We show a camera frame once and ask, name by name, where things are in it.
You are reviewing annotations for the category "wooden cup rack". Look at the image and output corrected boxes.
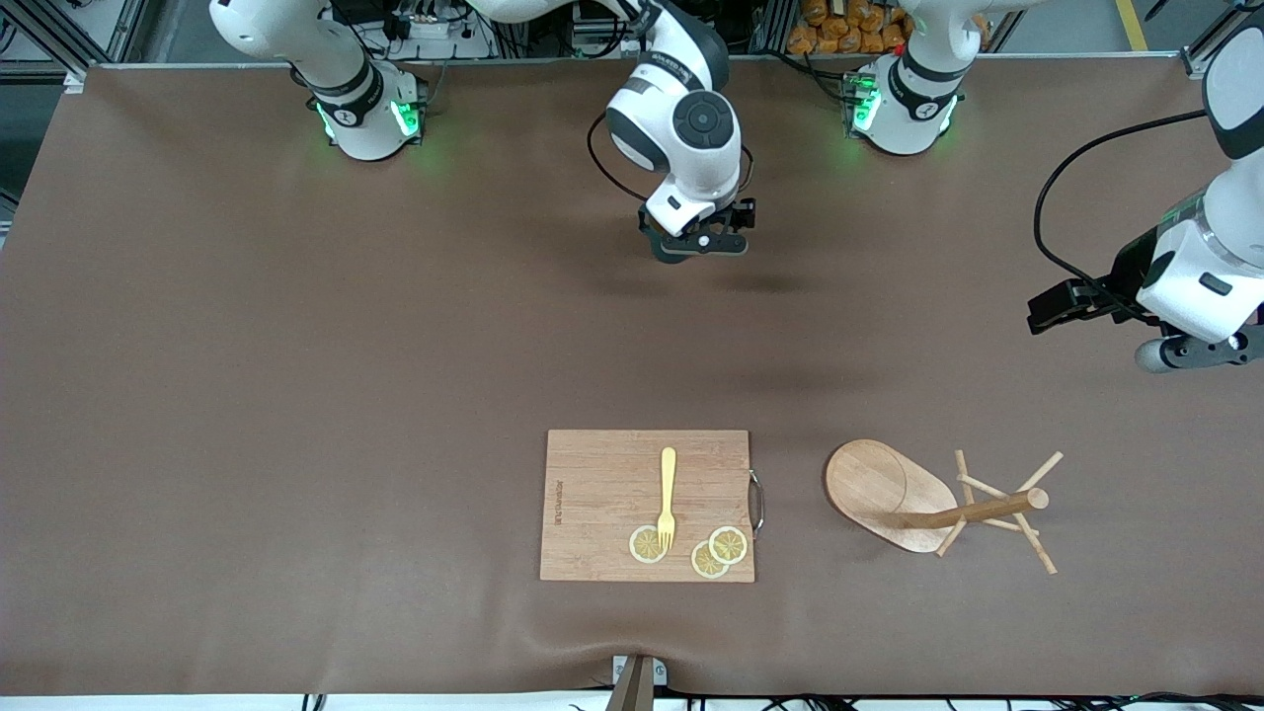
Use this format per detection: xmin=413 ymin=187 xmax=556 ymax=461
xmin=825 ymin=438 xmax=1065 ymax=576

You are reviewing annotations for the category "orange packets pile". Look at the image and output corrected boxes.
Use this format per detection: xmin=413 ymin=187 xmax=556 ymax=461
xmin=787 ymin=0 xmax=914 ymax=55

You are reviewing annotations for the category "yellow plastic fork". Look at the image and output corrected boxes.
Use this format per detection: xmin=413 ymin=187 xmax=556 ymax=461
xmin=657 ymin=446 xmax=678 ymax=552

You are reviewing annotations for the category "wooden cutting board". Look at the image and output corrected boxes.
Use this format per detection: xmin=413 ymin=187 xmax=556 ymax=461
xmin=540 ymin=429 xmax=766 ymax=584

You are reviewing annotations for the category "white power strip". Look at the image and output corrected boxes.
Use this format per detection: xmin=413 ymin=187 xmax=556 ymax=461
xmin=390 ymin=10 xmax=495 ymax=60

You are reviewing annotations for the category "large table mat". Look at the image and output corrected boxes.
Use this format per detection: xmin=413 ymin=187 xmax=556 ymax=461
xmin=0 ymin=54 xmax=1264 ymax=697

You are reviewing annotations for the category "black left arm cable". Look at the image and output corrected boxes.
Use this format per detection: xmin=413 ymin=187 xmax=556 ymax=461
xmin=1033 ymin=109 xmax=1210 ymax=317

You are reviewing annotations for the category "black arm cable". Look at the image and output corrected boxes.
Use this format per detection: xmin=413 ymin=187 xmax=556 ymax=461
xmin=1033 ymin=109 xmax=1210 ymax=317
xmin=587 ymin=111 xmax=658 ymax=203

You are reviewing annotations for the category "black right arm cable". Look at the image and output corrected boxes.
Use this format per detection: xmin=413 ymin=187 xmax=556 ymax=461
xmin=587 ymin=111 xmax=658 ymax=203

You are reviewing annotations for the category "metal bracket at table edge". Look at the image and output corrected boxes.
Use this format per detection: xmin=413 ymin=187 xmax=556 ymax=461
xmin=604 ymin=654 xmax=669 ymax=711

